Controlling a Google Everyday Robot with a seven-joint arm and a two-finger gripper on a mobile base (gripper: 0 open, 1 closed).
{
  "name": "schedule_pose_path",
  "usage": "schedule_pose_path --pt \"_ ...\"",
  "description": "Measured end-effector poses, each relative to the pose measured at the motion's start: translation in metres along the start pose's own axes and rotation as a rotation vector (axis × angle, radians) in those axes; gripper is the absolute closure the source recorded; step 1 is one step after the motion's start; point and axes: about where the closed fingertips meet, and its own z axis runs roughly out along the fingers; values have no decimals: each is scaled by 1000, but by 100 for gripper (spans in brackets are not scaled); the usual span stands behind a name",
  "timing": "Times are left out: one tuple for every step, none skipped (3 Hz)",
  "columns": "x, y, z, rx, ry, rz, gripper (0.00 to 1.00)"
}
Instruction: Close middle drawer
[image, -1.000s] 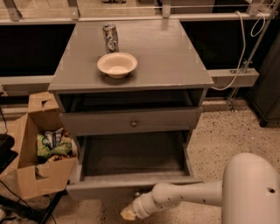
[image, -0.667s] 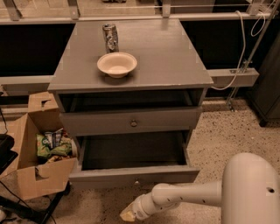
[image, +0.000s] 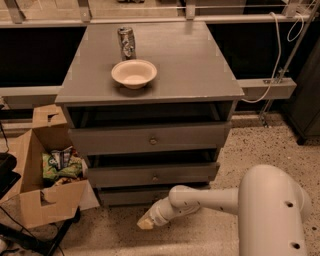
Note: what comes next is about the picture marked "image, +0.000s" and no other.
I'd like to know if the white gripper with foam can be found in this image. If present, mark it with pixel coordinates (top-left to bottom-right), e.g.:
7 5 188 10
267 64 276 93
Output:
137 197 200 230

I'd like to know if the grey drawer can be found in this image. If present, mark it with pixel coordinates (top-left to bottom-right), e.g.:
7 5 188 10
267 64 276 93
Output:
97 186 171 206
87 163 220 188
69 122 231 155

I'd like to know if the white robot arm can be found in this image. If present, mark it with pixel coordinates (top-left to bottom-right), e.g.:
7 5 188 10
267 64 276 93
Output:
137 165 312 256

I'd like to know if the grey bottom drawer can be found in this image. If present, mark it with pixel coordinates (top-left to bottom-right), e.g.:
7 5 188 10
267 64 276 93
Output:
97 186 171 206

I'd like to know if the grey wooden drawer cabinet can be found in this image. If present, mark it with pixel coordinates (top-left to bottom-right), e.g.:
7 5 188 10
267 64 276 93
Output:
55 21 245 201

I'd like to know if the grey top drawer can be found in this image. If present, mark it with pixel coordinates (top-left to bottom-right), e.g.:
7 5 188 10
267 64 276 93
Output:
69 122 231 155

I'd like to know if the green snack bag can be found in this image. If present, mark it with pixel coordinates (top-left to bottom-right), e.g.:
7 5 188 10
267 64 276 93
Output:
42 153 82 182

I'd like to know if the striped snack packet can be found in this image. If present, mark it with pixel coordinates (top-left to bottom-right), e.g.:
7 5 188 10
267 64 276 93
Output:
51 147 72 170

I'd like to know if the open cardboard box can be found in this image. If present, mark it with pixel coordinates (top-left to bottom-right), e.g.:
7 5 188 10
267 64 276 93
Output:
1 105 93 228

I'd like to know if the cream paper bowl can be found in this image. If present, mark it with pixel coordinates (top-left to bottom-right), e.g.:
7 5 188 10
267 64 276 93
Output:
111 59 157 89

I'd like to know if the crushed silver soda can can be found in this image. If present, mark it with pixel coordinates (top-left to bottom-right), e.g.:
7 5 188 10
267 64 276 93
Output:
117 27 136 61

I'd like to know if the dark cabinet at right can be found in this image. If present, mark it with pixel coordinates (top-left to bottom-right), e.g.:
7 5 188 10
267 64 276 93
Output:
283 38 320 145

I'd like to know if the metal pole with clamp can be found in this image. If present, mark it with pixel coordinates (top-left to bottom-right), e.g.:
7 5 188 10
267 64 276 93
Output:
259 0 320 129

